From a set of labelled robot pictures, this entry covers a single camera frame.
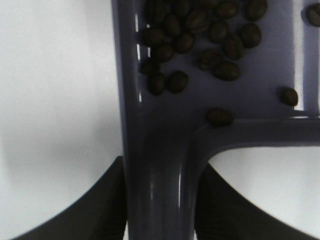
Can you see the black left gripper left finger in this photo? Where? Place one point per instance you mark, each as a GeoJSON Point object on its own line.
{"type": "Point", "coordinates": [100, 214]}

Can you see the pile of coffee beans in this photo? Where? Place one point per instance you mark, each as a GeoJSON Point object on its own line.
{"type": "Point", "coordinates": [197, 37]}

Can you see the purple plastic dustpan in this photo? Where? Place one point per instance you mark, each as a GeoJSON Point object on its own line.
{"type": "Point", "coordinates": [168, 140]}

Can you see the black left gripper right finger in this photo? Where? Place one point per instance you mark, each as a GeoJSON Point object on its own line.
{"type": "Point", "coordinates": [221, 213]}

